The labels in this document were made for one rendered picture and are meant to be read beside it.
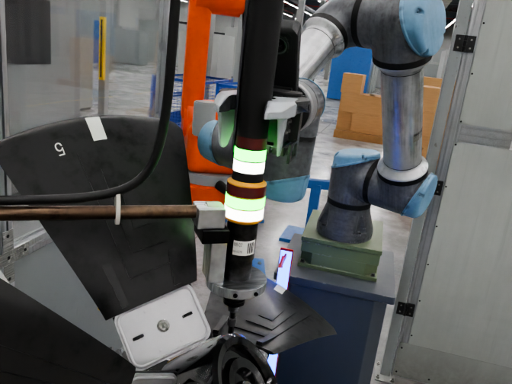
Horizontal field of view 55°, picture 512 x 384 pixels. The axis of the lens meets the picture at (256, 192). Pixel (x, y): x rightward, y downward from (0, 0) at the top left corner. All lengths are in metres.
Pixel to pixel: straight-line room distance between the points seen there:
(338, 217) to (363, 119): 8.54
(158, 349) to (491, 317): 2.19
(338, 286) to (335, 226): 0.15
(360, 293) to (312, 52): 0.61
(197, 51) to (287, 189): 3.84
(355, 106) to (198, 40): 5.69
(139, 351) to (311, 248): 0.82
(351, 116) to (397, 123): 8.76
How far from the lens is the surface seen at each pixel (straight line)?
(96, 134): 0.61
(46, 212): 0.50
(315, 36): 0.99
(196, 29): 4.54
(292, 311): 0.78
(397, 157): 1.14
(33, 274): 1.47
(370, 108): 9.78
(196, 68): 4.58
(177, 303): 0.56
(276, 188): 0.77
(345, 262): 1.31
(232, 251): 0.54
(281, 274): 0.94
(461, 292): 2.54
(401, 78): 1.03
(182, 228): 0.57
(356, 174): 1.24
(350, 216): 1.28
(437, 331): 2.63
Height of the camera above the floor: 1.55
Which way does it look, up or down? 17 degrees down
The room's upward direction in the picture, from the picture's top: 7 degrees clockwise
